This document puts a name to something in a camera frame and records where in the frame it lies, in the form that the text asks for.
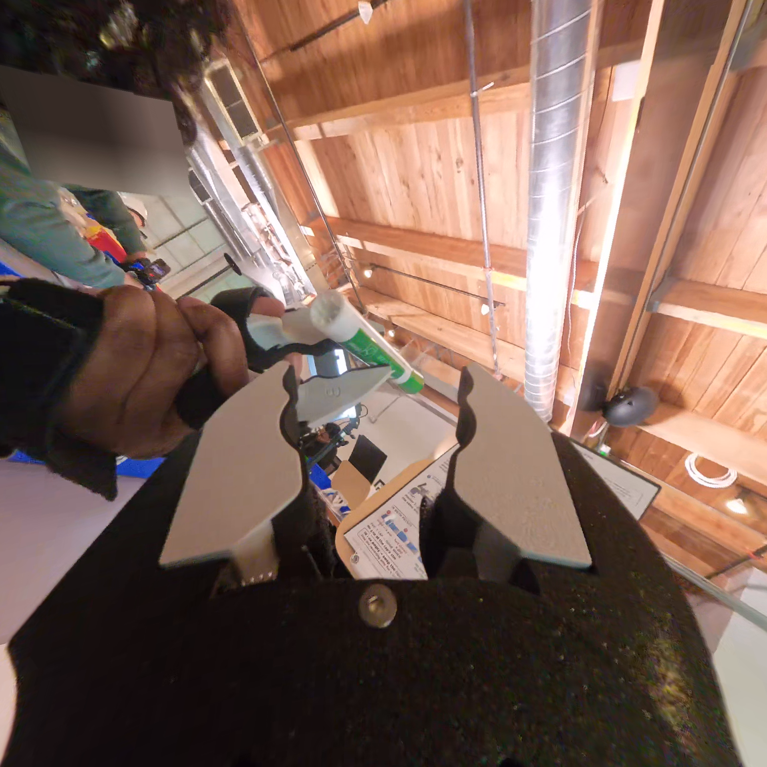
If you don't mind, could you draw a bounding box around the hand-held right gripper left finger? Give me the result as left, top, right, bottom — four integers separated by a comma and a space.
160, 364, 324, 582

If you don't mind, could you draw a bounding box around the ceiling vent grille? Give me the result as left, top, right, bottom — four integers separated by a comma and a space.
202, 58, 262, 147

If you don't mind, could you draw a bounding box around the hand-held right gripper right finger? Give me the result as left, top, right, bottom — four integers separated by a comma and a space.
429, 366, 593, 584

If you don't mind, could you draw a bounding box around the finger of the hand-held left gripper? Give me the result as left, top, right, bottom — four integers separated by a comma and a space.
246, 312, 322, 356
292, 365, 396, 427

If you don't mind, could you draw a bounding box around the narrow silver ceiling duct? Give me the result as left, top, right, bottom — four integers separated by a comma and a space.
198, 72, 318, 300

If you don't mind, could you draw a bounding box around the person's left hand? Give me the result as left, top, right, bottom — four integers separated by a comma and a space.
54, 286, 291, 459

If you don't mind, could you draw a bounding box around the person's left forearm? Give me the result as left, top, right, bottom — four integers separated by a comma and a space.
0, 278, 121, 502

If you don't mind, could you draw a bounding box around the green whiteboard marker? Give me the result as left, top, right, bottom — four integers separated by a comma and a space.
282, 292, 408, 382

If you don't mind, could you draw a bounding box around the metal conduit pipe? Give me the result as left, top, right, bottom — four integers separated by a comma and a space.
461, 0, 507, 375

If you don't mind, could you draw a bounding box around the wide silver ceiling duct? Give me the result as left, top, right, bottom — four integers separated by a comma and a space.
523, 0, 602, 423

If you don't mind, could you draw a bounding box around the framed wall sign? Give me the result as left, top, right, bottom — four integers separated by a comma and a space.
573, 437, 664, 521

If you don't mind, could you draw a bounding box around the green marker cap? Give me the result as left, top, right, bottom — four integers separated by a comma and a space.
386, 358, 427, 396

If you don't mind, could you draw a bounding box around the black dome lamp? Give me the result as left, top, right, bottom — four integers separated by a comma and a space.
602, 385, 661, 429

